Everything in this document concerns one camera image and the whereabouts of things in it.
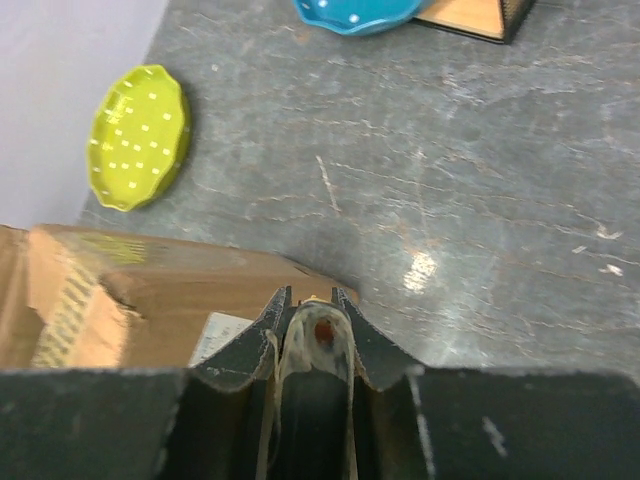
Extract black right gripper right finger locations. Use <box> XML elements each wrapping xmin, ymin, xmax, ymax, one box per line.
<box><xmin>332</xmin><ymin>287</ymin><xmax>435</xmax><ymax>479</ymax></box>

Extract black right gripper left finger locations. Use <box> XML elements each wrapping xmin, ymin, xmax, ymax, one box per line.
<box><xmin>164</xmin><ymin>286</ymin><xmax>292</xmax><ymax>479</ymax></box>

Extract yellow utility knife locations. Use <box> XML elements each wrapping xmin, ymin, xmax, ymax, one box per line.
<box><xmin>255</xmin><ymin>296</ymin><xmax>358</xmax><ymax>479</ymax></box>

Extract brown cardboard express box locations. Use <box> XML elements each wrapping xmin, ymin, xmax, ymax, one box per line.
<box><xmin>1</xmin><ymin>224</ymin><xmax>338</xmax><ymax>368</ymax></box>

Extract green dotted plate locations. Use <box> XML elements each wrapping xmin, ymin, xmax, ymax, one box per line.
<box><xmin>87</xmin><ymin>64</ymin><xmax>192</xmax><ymax>212</ymax></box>

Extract blue dotted plate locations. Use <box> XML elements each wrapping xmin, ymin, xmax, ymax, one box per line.
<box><xmin>292</xmin><ymin>0</ymin><xmax>433</xmax><ymax>36</ymax></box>

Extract black wire wooden shelf rack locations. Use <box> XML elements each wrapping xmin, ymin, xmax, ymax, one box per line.
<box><xmin>414</xmin><ymin>0</ymin><xmax>536</xmax><ymax>45</ymax></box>

